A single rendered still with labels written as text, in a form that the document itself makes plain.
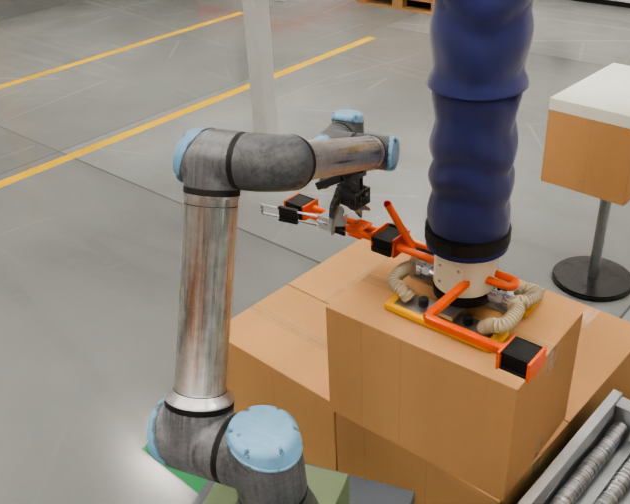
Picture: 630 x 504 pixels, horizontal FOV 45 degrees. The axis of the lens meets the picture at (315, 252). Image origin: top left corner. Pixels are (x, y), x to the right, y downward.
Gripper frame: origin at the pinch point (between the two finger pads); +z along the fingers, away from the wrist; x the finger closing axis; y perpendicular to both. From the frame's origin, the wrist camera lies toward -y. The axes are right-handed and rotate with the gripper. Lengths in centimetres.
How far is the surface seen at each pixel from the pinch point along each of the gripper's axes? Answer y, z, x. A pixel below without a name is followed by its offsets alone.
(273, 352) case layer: -23, 53, -13
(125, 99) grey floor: -411, 108, 201
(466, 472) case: 59, 49, -21
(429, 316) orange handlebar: 48, -2, -25
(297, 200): -18.8, -2.8, -0.6
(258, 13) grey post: -223, 7, 186
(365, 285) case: 13.3, 12.9, -7.0
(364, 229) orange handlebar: 8.1, -1.6, -0.7
